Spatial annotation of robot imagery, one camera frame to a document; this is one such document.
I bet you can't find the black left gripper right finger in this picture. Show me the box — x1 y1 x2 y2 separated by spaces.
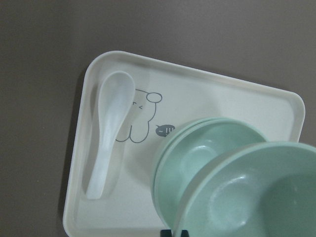
181 230 190 237

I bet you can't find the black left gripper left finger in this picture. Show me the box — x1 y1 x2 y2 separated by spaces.
160 229 173 237

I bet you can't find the green bowl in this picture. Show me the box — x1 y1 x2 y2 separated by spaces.
173 142 316 237
151 117 269 222
150 148 173 223

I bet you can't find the green bowl on tray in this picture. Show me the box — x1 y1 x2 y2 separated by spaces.
150 148 173 223

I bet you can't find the white rabbit tray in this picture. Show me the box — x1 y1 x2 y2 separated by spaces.
63 51 305 237

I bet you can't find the white ceramic spoon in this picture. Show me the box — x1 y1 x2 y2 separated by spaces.
86 71 135 200

